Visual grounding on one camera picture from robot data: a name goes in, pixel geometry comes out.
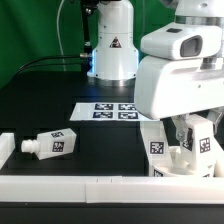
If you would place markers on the white front fence bar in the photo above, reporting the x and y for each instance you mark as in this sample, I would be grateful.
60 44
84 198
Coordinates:
90 189

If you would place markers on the white fence bar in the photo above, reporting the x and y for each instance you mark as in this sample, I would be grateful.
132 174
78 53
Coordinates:
90 189
7 145

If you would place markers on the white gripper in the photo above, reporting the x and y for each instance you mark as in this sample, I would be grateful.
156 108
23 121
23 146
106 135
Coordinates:
166 88

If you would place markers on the white marker sheet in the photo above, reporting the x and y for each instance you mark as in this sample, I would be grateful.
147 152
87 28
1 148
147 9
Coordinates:
106 111

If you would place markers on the white left fence bar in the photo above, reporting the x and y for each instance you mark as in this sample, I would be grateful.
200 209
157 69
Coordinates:
7 145

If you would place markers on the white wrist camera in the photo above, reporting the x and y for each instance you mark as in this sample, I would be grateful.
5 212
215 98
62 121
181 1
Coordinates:
177 41

